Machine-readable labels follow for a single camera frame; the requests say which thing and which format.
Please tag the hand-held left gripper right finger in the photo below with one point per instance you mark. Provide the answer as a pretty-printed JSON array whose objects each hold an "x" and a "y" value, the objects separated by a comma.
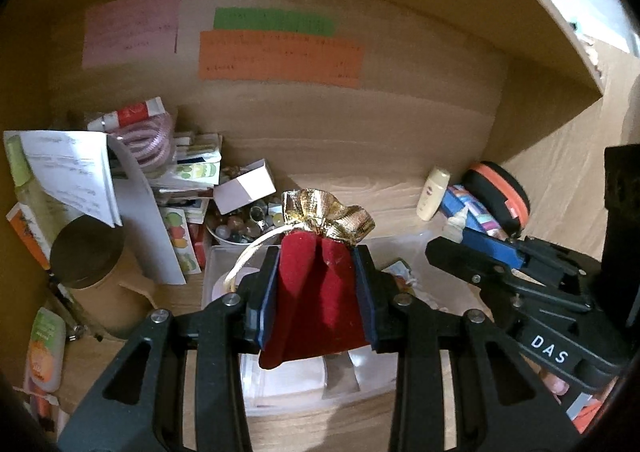
[{"x": 365, "y": 304}]

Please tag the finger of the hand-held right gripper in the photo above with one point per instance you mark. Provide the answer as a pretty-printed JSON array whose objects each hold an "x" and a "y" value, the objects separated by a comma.
[
  {"x": 495, "y": 244},
  {"x": 480, "y": 267}
]

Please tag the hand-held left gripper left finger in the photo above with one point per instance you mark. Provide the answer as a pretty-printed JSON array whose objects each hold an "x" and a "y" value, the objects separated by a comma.
[{"x": 265, "y": 304}]

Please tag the small white dropper bottle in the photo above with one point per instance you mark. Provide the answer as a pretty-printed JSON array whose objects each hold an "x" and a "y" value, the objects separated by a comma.
[{"x": 456, "y": 224}]

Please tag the red velvet pouch gold top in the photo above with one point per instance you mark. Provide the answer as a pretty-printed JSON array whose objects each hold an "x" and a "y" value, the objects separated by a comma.
[{"x": 320, "y": 302}]

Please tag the clear plastic storage box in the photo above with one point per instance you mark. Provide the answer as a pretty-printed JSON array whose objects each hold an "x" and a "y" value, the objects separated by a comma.
[{"x": 220, "y": 257}]

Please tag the wooden desktop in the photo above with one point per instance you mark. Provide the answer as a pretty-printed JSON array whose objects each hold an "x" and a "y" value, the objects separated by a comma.
[{"x": 390, "y": 212}]

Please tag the person's right hand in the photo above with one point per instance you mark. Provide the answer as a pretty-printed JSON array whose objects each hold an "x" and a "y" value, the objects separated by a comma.
[{"x": 556, "y": 382}]

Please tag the black and orange zip case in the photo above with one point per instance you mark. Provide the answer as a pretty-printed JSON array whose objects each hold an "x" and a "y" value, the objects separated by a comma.
[{"x": 500, "y": 187}]

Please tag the bowl of glass beads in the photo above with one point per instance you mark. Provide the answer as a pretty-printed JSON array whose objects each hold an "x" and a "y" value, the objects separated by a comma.
[{"x": 240, "y": 229}]

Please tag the cream lotion bottle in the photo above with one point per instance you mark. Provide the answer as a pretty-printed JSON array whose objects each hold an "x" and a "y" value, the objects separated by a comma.
[{"x": 432, "y": 194}]

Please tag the fruit sticker sheet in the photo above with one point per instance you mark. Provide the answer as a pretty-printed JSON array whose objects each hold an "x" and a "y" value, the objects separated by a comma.
[{"x": 180, "y": 237}]

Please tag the small white box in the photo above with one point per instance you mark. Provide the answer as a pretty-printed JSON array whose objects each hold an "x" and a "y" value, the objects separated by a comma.
[{"x": 245, "y": 189}]

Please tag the white curved card sheet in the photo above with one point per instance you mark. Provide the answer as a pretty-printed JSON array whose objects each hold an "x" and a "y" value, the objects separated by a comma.
[{"x": 150, "y": 232}]

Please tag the stack of fruit packets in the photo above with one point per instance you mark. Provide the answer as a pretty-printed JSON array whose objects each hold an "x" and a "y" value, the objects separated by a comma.
[{"x": 195, "y": 167}]

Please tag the cardboard canister with dark lid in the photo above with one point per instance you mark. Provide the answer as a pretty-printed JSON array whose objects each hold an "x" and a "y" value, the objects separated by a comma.
[{"x": 92, "y": 262}]

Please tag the black pen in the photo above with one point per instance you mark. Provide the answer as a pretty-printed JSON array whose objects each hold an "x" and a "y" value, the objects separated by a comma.
[{"x": 67, "y": 312}]

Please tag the green and orange wipes packet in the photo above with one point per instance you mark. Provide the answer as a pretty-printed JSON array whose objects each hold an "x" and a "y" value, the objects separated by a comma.
[{"x": 46, "y": 347}]

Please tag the white printed paper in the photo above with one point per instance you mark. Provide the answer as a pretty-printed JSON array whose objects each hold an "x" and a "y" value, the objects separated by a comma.
[{"x": 75, "y": 172}]

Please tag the red and white tube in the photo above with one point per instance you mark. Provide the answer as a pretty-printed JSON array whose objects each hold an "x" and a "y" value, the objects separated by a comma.
[{"x": 127, "y": 115}]

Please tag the orange and white carton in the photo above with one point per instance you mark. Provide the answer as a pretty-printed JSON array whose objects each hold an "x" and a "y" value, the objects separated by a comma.
[{"x": 27, "y": 237}]

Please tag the orange paper note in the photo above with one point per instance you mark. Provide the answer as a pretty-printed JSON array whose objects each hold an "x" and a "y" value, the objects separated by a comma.
[{"x": 280, "y": 57}]

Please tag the green paper note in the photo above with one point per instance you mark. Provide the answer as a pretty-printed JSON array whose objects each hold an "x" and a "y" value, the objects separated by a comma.
[{"x": 275, "y": 21}]

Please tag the white paper note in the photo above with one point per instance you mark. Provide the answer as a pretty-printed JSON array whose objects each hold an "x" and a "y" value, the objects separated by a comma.
[{"x": 195, "y": 22}]

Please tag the pink paper note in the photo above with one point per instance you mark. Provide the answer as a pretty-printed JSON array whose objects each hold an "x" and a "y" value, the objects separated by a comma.
[{"x": 130, "y": 27}]

